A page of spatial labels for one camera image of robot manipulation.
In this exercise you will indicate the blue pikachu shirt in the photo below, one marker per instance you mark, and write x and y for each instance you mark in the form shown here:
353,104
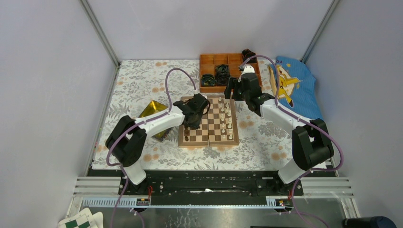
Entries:
297,87

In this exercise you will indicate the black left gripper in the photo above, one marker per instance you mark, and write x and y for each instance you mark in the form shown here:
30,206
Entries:
195,126

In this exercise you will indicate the gold tin box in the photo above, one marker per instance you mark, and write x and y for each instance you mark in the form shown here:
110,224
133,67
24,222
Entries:
152,108

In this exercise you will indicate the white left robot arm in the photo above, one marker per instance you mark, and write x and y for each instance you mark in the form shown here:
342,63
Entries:
127,140

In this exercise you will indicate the floral tablecloth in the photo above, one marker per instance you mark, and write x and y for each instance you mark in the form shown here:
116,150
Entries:
263,145

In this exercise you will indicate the wooden chessboard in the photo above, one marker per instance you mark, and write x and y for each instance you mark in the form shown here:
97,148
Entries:
218,128

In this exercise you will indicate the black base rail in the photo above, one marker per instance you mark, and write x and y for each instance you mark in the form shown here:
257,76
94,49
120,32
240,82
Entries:
204,188

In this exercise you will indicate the black cylinder object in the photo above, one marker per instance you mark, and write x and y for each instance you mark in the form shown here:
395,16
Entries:
369,222

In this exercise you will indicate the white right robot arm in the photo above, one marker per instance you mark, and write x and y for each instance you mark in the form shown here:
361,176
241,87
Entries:
310,142

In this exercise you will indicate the green checkered mat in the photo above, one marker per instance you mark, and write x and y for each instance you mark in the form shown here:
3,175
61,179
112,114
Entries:
84,219

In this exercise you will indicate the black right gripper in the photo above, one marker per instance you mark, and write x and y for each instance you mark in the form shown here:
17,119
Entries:
233,84

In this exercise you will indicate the orange wooden compartment tray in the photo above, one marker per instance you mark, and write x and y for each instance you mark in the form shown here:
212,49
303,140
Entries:
207,65

